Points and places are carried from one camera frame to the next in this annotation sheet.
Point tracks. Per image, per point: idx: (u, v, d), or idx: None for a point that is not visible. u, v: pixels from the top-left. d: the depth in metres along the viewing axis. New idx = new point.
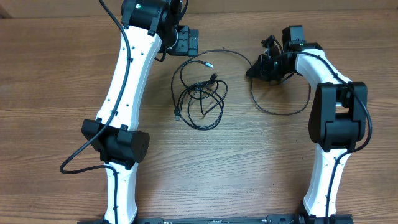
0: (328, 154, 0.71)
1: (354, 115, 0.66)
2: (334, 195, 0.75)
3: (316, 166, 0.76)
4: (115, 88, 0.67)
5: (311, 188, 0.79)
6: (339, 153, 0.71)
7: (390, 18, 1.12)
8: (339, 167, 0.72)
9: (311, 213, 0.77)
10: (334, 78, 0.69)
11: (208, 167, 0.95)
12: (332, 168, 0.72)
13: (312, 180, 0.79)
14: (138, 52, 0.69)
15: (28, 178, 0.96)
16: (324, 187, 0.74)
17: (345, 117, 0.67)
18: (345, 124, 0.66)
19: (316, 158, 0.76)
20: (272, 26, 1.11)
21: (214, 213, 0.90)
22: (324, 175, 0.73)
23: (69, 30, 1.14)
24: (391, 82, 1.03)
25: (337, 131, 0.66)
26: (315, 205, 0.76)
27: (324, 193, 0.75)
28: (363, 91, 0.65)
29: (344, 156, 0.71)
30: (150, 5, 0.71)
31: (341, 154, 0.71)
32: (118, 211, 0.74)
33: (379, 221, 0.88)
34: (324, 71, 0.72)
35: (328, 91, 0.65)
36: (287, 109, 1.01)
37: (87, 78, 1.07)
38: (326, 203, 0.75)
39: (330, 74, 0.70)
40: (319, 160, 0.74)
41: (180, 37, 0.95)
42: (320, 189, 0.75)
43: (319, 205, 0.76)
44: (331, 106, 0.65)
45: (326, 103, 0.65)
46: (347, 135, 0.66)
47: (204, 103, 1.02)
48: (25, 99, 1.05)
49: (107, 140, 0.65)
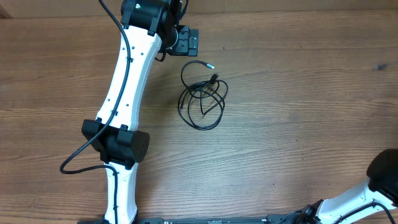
0: (371, 193, 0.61)
1: None
2: (349, 220, 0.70)
3: (355, 189, 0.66)
4: (115, 88, 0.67)
5: (336, 200, 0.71)
6: (381, 199, 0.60)
7: (390, 18, 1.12)
8: (372, 209, 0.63)
9: (317, 215, 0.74)
10: None
11: (208, 167, 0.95)
12: (364, 203, 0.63)
13: (342, 195, 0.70)
14: (138, 52, 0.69)
15: (28, 177, 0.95)
16: (344, 211, 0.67)
17: None
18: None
19: (360, 183, 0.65)
20: (272, 26, 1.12)
21: (214, 213, 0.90)
22: (352, 203, 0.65)
23: (70, 30, 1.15)
24: (391, 82, 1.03)
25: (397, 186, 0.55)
26: (325, 214, 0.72)
27: (340, 214, 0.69)
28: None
29: (384, 205, 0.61)
30: (151, 5, 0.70)
31: (382, 203, 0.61)
32: (118, 211, 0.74)
33: (379, 221, 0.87)
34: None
35: None
36: (287, 109, 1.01)
37: (87, 78, 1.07)
38: (336, 219, 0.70)
39: None
40: (360, 188, 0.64)
41: (180, 37, 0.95)
42: (339, 210, 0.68)
43: (329, 216, 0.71)
44: None
45: None
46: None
47: (204, 103, 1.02)
48: (26, 99, 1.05)
49: (107, 140, 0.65)
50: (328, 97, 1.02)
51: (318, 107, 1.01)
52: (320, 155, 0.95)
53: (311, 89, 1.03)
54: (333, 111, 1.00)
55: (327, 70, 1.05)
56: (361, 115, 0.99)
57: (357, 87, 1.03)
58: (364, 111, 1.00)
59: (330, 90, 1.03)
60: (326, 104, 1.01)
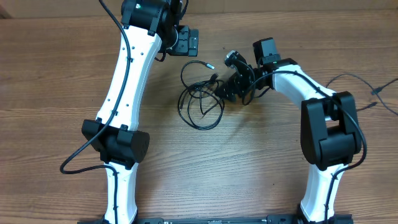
0: (324, 171, 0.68)
1: (346, 129, 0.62)
2: (333, 203, 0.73)
3: (313, 177, 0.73)
4: (115, 88, 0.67)
5: (308, 195, 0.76)
6: (335, 168, 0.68)
7: (390, 18, 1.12)
8: (336, 182, 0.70)
9: (310, 219, 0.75)
10: (316, 93, 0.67)
11: (208, 167, 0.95)
12: (329, 182, 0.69)
13: (309, 188, 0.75)
14: (138, 52, 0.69)
15: (28, 177, 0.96)
16: (323, 197, 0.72)
17: (337, 132, 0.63)
18: (340, 140, 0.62)
19: (312, 170, 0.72)
20: (272, 26, 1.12)
21: (214, 213, 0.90)
22: (321, 189, 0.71)
23: (70, 30, 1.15)
24: (390, 82, 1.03)
25: (333, 147, 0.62)
26: (315, 211, 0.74)
27: (323, 203, 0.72)
28: (351, 101, 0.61)
29: (341, 171, 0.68)
30: (150, 5, 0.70)
31: (337, 170, 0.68)
32: (118, 211, 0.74)
33: (379, 221, 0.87)
34: (305, 88, 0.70)
35: (314, 107, 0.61)
36: (286, 109, 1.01)
37: (87, 78, 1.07)
38: (324, 210, 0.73)
39: (312, 89, 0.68)
40: (315, 173, 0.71)
41: (180, 37, 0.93)
42: (319, 199, 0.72)
43: (319, 212, 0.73)
44: (320, 122, 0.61)
45: (315, 121, 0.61)
46: (346, 150, 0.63)
47: (204, 103, 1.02)
48: (25, 99, 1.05)
49: (107, 140, 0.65)
50: None
51: None
52: None
53: None
54: None
55: (327, 70, 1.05)
56: (361, 115, 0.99)
57: (358, 88, 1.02)
58: (365, 111, 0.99)
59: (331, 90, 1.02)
60: None
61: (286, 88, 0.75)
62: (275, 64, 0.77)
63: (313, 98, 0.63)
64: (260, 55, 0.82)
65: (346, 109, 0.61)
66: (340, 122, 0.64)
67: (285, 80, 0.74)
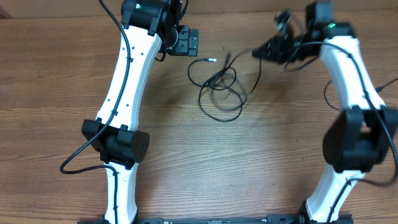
0: (340, 174, 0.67)
1: (377, 144, 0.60)
2: (339, 207, 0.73)
3: (326, 178, 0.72)
4: (115, 88, 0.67)
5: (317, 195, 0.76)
6: (351, 174, 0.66)
7: (390, 18, 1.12)
8: (349, 187, 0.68)
9: (312, 218, 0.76)
10: (364, 98, 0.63)
11: (208, 167, 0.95)
12: (342, 187, 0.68)
13: (319, 187, 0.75)
14: (138, 52, 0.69)
15: (28, 177, 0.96)
16: (331, 200, 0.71)
17: (366, 143, 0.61)
18: (366, 151, 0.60)
19: (328, 169, 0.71)
20: (272, 27, 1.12)
21: (214, 213, 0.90)
22: (332, 191, 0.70)
23: (70, 30, 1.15)
24: (390, 82, 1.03)
25: (356, 155, 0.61)
26: (319, 211, 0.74)
27: (329, 205, 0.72)
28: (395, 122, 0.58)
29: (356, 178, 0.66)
30: (150, 5, 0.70)
31: (353, 177, 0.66)
32: (118, 211, 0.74)
33: (379, 221, 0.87)
34: (354, 83, 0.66)
35: (356, 119, 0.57)
36: (287, 109, 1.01)
37: (87, 78, 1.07)
38: (329, 213, 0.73)
39: (360, 90, 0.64)
40: (330, 174, 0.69)
41: (180, 37, 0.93)
42: (326, 200, 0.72)
43: (323, 213, 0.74)
44: (356, 134, 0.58)
45: (352, 132, 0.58)
46: (366, 162, 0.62)
47: (222, 96, 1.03)
48: (25, 99, 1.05)
49: (107, 140, 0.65)
50: (328, 97, 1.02)
51: (318, 107, 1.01)
52: (321, 155, 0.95)
53: (311, 89, 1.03)
54: (333, 111, 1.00)
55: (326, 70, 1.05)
56: None
57: None
58: None
59: (330, 90, 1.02)
60: (326, 104, 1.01)
61: (333, 68, 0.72)
62: (331, 28, 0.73)
63: (357, 106, 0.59)
64: (313, 17, 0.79)
65: (387, 129, 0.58)
66: (374, 134, 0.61)
67: (334, 59, 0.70)
